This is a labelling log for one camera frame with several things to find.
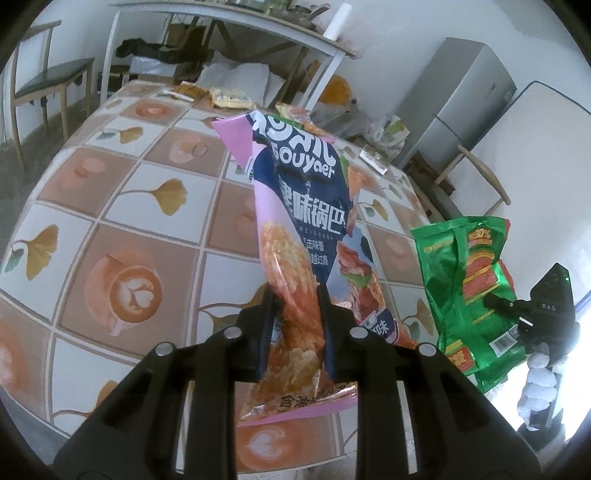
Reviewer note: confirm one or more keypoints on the green snack bag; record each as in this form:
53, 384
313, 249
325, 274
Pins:
461, 264

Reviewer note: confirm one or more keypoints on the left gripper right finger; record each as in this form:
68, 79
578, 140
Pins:
419, 417

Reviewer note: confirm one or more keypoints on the yellow plastic bag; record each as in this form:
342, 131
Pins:
337, 92

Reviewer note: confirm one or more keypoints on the white mattress blue trim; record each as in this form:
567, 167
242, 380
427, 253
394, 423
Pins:
540, 150

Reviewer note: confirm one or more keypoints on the pink blue snack bag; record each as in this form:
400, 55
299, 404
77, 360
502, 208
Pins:
306, 200

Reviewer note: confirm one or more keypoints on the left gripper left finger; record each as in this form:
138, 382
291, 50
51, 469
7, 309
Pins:
173, 415

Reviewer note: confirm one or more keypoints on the small torn paper box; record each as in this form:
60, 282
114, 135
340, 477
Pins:
372, 157

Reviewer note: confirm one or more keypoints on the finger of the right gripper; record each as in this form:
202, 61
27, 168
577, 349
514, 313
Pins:
524, 333
506, 307

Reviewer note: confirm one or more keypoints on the patterned tablecloth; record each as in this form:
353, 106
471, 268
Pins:
139, 228

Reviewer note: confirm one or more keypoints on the white metal desk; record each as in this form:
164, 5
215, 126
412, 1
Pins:
220, 16

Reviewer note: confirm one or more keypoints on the grey refrigerator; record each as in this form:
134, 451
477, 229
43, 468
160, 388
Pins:
461, 93

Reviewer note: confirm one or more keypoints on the white gloved right hand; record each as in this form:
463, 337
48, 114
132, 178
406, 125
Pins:
541, 387

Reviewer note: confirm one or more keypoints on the wooden chair dark seat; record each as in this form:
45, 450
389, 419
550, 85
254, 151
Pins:
467, 186

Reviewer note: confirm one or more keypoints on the yellow snack packet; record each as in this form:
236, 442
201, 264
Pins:
230, 99

